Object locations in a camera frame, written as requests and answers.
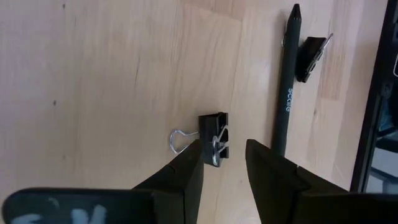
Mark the black aluminium table frame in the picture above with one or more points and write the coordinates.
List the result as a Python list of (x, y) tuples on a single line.
[(373, 93)]

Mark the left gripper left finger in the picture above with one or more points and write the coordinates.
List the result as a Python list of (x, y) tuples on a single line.
[(183, 186)]

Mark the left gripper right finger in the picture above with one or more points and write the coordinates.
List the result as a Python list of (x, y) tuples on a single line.
[(273, 186)]

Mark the black binder clip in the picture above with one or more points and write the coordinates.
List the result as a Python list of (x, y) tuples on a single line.
[(211, 127), (308, 56)]

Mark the black pen with white print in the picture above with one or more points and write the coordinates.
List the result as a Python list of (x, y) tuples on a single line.
[(287, 77)]

